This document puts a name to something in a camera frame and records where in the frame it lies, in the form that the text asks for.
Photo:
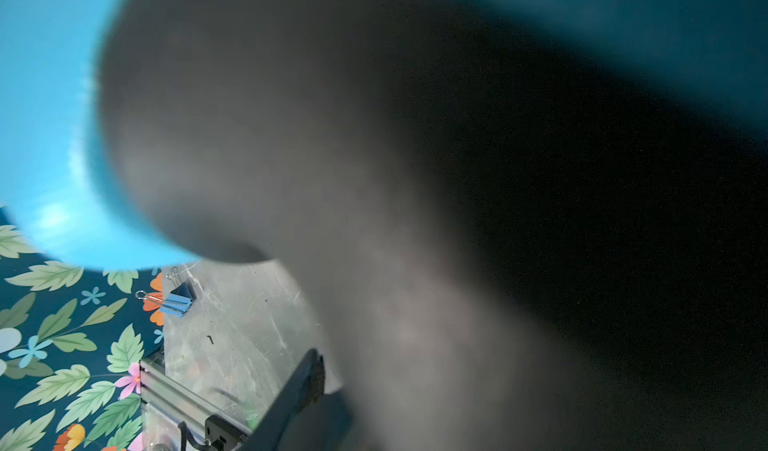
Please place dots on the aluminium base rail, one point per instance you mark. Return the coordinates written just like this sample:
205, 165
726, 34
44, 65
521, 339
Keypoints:
176, 418

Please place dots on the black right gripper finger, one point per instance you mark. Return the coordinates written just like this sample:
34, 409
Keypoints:
305, 386

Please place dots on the blue hard-shell suitcase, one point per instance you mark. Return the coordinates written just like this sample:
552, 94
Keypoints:
523, 224

